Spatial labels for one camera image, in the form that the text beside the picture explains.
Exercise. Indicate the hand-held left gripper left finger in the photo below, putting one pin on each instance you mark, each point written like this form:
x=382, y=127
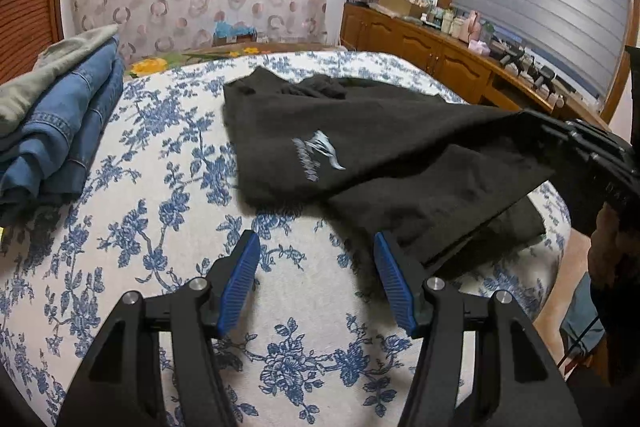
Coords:
x=240, y=282

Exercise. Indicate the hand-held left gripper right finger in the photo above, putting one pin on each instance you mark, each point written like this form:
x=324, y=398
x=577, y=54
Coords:
x=395, y=287

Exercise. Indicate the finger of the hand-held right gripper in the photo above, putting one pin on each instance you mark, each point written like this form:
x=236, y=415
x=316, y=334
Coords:
x=585, y=142

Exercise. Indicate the black pants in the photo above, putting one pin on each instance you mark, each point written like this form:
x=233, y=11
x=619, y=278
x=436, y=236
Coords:
x=400, y=157

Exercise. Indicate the person's right hand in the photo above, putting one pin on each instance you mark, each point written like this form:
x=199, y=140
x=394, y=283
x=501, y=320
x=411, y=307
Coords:
x=612, y=252

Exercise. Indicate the row of dark items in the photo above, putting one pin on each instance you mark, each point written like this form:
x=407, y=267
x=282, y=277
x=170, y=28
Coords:
x=530, y=69

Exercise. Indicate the blue floral bedspread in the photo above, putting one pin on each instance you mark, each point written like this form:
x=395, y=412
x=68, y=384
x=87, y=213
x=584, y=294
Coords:
x=175, y=207

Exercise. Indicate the blue grey cloth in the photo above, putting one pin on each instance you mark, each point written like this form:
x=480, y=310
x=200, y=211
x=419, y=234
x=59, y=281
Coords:
x=582, y=312

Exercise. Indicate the pink container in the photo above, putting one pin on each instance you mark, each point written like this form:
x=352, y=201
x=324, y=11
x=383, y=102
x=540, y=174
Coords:
x=477, y=27

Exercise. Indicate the row of small bottles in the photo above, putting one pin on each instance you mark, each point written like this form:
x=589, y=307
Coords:
x=447, y=23

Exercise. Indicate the wooden cabinet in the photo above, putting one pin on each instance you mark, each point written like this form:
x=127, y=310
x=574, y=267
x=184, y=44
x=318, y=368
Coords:
x=425, y=47

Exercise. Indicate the cardboard box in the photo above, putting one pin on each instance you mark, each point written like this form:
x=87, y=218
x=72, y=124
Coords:
x=400, y=4

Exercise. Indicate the folded blue jeans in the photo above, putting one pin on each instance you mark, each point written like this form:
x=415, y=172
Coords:
x=60, y=117

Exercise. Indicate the blue plastic package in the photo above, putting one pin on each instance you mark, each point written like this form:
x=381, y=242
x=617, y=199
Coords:
x=232, y=31

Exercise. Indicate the folded grey-green garment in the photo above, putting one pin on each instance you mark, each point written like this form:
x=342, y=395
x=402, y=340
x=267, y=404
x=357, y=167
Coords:
x=30, y=82

